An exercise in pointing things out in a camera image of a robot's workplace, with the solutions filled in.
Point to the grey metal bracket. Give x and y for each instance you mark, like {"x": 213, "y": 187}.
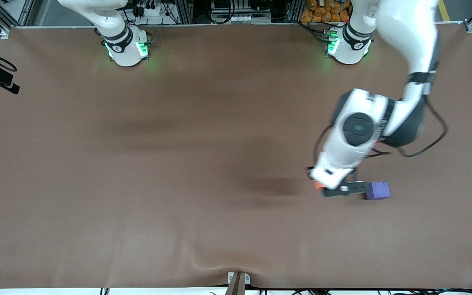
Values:
{"x": 231, "y": 278}

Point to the orange foam block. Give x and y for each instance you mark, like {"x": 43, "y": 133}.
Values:
{"x": 318, "y": 186}

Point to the brown table mat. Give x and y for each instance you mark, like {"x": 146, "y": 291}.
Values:
{"x": 178, "y": 205}

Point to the white connector strip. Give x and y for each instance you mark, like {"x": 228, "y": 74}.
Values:
{"x": 242, "y": 19}

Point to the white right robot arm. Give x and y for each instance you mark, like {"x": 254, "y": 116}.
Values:
{"x": 125, "y": 49}

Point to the bag of oranges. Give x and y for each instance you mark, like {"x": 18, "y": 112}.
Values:
{"x": 324, "y": 11}

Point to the brown mounting bar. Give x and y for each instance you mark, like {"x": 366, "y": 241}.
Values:
{"x": 237, "y": 287}

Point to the white power strip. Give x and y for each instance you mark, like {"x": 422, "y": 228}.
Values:
{"x": 150, "y": 11}

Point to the green-lit electronics box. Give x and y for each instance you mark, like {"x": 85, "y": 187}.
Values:
{"x": 329, "y": 43}
{"x": 145, "y": 45}

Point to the purple foam block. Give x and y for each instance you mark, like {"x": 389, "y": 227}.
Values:
{"x": 378, "y": 191}

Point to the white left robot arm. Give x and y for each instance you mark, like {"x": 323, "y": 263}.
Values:
{"x": 408, "y": 37}

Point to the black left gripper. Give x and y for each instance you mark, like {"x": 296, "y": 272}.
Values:
{"x": 360, "y": 186}

